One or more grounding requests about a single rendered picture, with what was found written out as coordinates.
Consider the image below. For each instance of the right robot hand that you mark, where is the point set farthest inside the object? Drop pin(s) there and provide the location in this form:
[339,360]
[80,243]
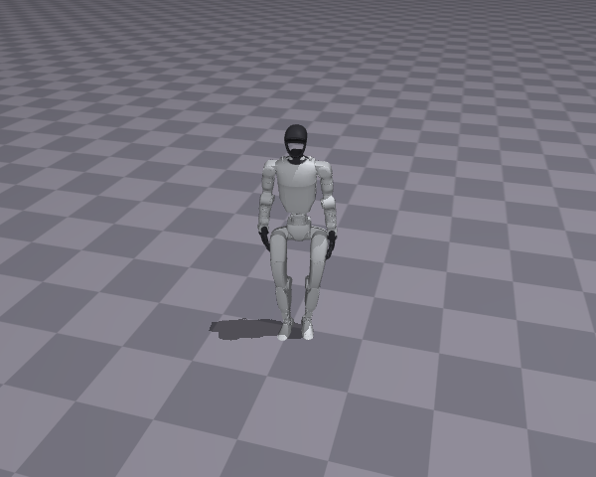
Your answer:
[264,233]

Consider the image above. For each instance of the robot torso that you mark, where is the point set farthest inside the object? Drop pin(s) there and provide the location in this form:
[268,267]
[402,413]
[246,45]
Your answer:
[297,185]

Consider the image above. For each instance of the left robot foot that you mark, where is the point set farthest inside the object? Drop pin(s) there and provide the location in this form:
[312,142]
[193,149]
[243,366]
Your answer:
[307,329]

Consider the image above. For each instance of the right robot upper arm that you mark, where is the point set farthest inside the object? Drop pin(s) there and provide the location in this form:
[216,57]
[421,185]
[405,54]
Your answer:
[268,176]

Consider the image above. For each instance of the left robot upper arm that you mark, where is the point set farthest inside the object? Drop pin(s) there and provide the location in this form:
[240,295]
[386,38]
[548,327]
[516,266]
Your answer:
[324,171]

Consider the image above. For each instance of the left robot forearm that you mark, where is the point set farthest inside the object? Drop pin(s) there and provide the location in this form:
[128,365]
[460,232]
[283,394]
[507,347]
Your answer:
[330,218]

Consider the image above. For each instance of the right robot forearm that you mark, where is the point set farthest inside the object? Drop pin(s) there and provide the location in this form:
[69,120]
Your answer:
[264,215]

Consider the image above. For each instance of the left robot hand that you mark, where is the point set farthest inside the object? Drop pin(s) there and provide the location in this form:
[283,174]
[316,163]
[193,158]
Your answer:
[332,238]

